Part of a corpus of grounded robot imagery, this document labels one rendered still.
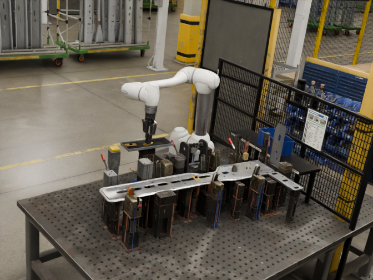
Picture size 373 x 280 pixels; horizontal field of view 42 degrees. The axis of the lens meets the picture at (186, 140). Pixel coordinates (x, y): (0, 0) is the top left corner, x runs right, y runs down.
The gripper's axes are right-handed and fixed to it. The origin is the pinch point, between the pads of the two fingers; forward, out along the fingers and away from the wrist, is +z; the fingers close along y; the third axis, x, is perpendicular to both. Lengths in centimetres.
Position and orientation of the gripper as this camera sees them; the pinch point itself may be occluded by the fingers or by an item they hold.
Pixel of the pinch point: (148, 138)
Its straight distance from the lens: 352.5
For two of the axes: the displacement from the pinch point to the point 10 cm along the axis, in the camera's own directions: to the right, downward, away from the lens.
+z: -1.1, 9.2, 3.7
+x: 5.4, -2.6, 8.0
